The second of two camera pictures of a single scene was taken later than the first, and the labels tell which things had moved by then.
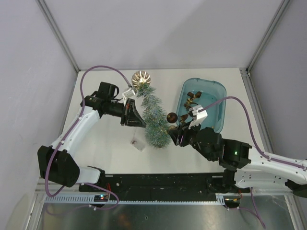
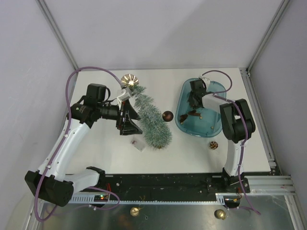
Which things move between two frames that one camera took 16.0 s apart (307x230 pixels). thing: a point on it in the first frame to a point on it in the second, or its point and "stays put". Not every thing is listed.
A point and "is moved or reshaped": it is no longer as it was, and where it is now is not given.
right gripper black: [176, 134] to [190, 99]
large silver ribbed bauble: [140, 78] to [129, 80]
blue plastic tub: [199, 93] stays put
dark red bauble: [171, 117] is moved or reshaped
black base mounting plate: [160, 185] stays put
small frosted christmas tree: [154, 118] is moved or reshaped
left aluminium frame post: [54, 25] stays put
